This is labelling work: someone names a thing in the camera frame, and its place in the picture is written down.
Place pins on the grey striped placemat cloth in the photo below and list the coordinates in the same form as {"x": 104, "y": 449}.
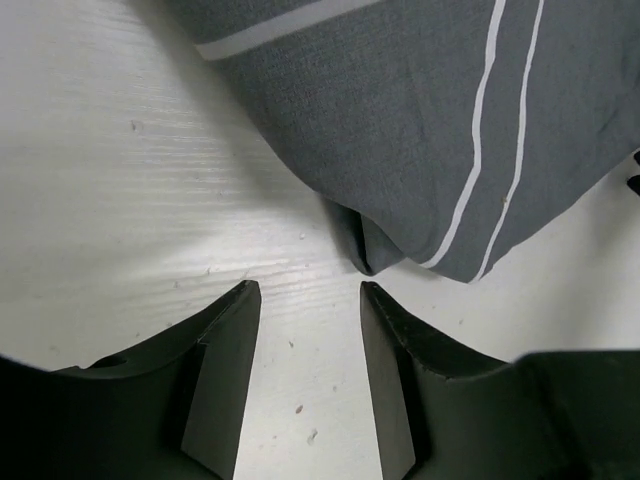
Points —
{"x": 441, "y": 132}

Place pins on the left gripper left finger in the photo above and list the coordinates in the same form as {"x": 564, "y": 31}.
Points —
{"x": 169, "y": 407}

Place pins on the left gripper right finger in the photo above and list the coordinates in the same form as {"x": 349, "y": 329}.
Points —
{"x": 445, "y": 411}

